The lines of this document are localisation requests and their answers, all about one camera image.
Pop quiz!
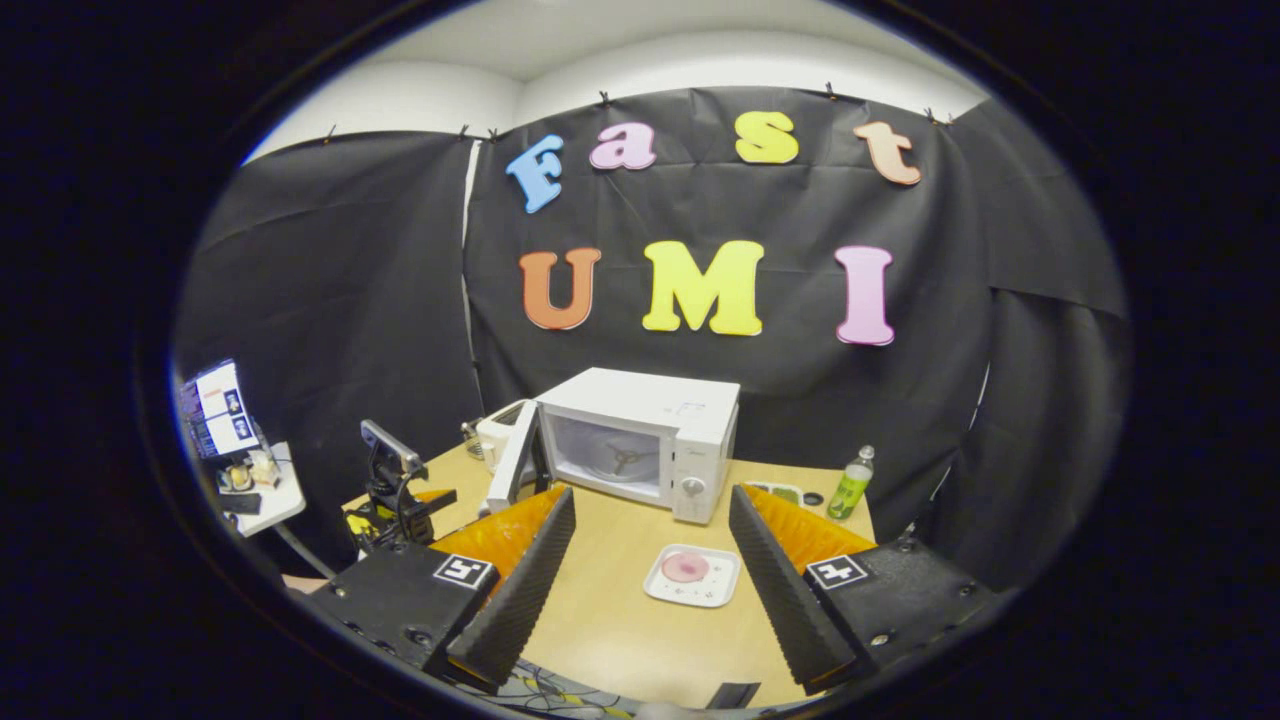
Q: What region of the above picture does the white side table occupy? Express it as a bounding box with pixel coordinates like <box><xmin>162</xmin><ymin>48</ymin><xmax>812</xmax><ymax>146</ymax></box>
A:
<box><xmin>215</xmin><ymin>443</ymin><xmax>307</xmax><ymax>538</ymax></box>

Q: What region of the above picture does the white toaster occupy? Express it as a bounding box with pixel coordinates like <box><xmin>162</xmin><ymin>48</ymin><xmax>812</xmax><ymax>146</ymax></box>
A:
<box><xmin>475</xmin><ymin>400</ymin><xmax>531</xmax><ymax>471</ymax></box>

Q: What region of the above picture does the white microwave oven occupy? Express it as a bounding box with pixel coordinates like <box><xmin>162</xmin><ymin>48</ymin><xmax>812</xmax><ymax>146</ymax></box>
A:
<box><xmin>487</xmin><ymin>367</ymin><xmax>741</xmax><ymax>526</ymax></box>

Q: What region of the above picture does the green drink bottle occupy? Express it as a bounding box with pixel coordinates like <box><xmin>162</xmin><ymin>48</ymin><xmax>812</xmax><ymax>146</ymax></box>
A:
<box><xmin>828</xmin><ymin>446</ymin><xmax>876</xmax><ymax>521</ymax></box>

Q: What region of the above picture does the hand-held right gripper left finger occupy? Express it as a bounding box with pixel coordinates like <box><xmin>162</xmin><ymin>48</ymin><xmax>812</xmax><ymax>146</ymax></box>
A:
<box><xmin>328</xmin><ymin>487</ymin><xmax>579</xmax><ymax>693</ymax></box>

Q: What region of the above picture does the computer screen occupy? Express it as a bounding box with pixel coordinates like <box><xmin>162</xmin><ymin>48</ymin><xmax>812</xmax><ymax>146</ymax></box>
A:
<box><xmin>178</xmin><ymin>360</ymin><xmax>263</xmax><ymax>461</ymax></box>

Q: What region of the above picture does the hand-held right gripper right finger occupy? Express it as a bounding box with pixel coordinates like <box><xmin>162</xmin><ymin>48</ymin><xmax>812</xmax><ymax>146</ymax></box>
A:
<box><xmin>726</xmin><ymin>482</ymin><xmax>1003</xmax><ymax>707</ymax></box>

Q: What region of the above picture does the white square plate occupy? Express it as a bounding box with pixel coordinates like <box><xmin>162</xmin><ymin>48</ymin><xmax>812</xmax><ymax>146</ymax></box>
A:
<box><xmin>643</xmin><ymin>544</ymin><xmax>742</xmax><ymax>609</ymax></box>

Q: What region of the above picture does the tangle of cables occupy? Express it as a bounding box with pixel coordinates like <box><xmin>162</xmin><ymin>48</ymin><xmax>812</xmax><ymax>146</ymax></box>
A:
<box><xmin>470</xmin><ymin>665</ymin><xmax>636</xmax><ymax>717</ymax></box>

